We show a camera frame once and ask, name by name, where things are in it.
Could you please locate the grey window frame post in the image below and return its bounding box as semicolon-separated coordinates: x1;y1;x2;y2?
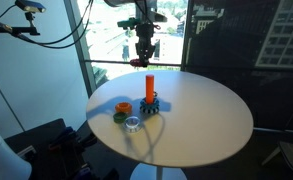
63;0;97;98

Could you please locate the blue clamp handle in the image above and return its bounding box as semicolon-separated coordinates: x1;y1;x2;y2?
51;126;76;145

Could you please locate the white chair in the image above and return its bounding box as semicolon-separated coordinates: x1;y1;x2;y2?
261;139;293;180

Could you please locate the clear toy ring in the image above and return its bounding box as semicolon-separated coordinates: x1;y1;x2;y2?
123;115;143;134

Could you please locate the green toy ring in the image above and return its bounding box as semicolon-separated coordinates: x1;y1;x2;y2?
112;111;129;124

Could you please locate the grey and blue stereo camera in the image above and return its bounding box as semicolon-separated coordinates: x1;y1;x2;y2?
15;0;47;14

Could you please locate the white rounded plastic housing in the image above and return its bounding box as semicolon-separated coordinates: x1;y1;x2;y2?
0;116;33;180

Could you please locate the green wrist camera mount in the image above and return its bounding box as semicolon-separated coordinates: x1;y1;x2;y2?
116;17;142;30

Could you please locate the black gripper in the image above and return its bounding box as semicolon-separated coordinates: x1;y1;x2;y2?
133;21;158;68

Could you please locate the dark window rail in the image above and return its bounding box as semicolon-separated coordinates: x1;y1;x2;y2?
83;58;182;67

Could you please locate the black equipment cart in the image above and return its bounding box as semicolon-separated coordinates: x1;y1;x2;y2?
4;118;120;180

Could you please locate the orange toy ring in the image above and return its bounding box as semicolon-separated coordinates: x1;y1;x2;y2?
114;101;133;114

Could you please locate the orange stacking peg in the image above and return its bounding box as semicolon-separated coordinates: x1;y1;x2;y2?
145;73;156;105

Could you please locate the black and white gear base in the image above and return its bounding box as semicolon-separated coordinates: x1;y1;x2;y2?
139;106;160;116

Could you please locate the teal toy ring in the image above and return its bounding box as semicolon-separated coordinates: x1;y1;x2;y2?
139;96;160;113

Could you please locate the black camera cable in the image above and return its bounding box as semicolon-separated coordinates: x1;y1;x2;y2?
0;3;18;18

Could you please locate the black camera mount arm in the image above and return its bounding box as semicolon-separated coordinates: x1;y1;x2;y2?
0;11;41;37

